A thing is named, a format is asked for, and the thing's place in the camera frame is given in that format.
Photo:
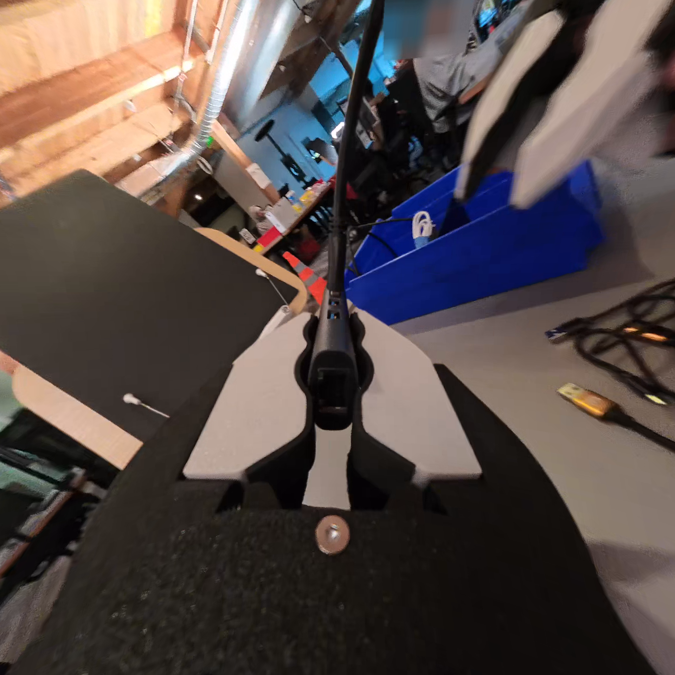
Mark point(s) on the cluttered wooden table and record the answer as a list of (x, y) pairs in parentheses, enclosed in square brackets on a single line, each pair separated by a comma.
[(295, 211)]

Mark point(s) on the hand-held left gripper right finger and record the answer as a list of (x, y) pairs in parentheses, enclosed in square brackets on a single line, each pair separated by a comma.
[(411, 411)]

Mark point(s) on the orange traffic cone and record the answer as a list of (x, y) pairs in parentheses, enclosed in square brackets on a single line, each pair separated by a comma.
[(311, 282)]

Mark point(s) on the blue plastic bin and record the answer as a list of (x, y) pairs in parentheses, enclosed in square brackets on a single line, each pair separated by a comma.
[(474, 274)]

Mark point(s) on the silver ventilation duct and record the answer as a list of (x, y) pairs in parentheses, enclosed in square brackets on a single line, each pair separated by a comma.
[(248, 63)]

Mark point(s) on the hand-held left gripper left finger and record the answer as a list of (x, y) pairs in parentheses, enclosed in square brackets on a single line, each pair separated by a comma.
[(253, 411)]

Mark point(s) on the grey desk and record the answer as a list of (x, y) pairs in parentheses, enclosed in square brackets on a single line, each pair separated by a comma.
[(527, 474)]

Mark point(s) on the wood framed black desk screen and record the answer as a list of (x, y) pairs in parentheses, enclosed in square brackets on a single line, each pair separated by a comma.
[(132, 290)]

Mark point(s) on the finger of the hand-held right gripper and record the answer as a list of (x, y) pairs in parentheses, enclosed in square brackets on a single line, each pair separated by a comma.
[(606, 89), (501, 100)]

